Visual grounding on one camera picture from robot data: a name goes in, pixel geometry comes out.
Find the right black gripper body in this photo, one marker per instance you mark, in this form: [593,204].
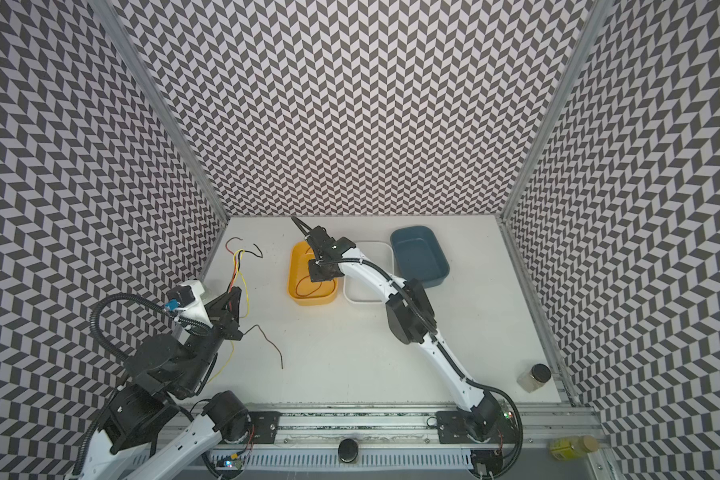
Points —
[316,237]

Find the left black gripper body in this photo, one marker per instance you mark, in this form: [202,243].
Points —
[220,320]

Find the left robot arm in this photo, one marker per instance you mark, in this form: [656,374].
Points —
[144,414]

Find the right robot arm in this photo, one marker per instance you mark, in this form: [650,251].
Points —
[486,411]

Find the white plastic tray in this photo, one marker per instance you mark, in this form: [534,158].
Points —
[355,289]

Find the dark teal plastic tray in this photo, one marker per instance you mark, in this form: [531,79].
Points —
[419,255]

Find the black round knob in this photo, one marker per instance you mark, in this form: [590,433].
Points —
[348,451]

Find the small jar dark lid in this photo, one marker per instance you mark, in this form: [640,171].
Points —
[534,378]

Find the yellow bottle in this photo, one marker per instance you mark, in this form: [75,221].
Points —
[575,447]

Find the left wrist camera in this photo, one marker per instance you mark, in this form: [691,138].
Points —
[186,301]

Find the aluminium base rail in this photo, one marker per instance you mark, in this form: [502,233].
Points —
[394,437]

